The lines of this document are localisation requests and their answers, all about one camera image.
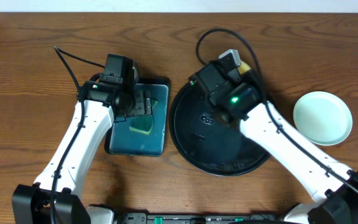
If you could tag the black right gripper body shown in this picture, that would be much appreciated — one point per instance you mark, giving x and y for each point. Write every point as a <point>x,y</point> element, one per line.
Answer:
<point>248,78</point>

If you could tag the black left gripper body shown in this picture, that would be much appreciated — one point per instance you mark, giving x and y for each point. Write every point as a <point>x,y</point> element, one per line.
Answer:
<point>142,104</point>

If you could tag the green yellow sponge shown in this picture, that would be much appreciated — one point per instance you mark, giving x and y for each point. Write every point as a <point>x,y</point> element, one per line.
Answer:
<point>142,124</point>

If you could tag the yellow plate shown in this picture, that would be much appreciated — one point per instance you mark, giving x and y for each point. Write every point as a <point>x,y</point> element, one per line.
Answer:
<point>243,68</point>

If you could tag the mint plate with large scribble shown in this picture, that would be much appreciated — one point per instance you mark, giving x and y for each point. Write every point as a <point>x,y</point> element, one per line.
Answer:
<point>323,118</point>

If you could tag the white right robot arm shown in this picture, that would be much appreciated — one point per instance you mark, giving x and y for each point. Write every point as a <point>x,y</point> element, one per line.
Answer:
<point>332,185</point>

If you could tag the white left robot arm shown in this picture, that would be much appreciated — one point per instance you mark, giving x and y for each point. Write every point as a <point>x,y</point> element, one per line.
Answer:
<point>55,195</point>

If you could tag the black rectangular water tray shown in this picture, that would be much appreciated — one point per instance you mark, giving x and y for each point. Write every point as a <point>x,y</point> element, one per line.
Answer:
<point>120,140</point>

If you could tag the round black serving tray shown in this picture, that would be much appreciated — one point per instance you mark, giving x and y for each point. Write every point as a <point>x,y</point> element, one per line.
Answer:
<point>207,144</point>

